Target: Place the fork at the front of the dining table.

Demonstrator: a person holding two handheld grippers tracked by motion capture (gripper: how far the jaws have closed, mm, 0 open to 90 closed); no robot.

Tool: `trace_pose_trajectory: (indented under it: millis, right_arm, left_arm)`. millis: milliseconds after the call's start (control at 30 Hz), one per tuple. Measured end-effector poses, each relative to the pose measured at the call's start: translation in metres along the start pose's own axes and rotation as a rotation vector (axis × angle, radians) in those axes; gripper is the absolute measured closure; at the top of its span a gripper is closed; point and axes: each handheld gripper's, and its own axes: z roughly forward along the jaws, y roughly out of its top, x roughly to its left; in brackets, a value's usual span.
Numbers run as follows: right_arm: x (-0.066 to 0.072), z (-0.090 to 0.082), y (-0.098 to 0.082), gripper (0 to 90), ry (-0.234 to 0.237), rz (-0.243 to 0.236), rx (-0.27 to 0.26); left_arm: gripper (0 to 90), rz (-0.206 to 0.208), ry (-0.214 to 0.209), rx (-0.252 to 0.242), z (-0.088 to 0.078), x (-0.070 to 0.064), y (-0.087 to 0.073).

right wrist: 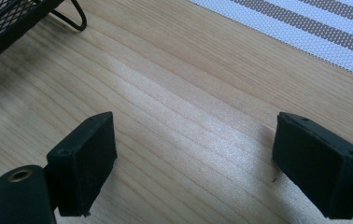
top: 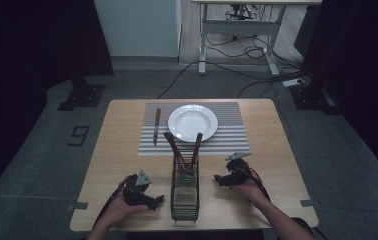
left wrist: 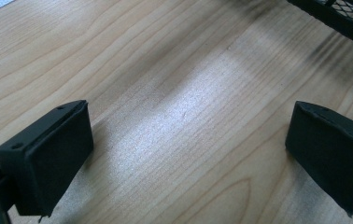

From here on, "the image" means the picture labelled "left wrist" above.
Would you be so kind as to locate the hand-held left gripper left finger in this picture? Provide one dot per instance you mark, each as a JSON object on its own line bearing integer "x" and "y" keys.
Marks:
{"x": 53, "y": 161}

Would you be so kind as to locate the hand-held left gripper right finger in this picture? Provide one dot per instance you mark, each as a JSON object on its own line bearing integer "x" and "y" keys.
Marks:
{"x": 333, "y": 165}

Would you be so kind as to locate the black metal mesh basket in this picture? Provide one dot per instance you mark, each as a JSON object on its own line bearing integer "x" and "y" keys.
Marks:
{"x": 349, "y": 18}

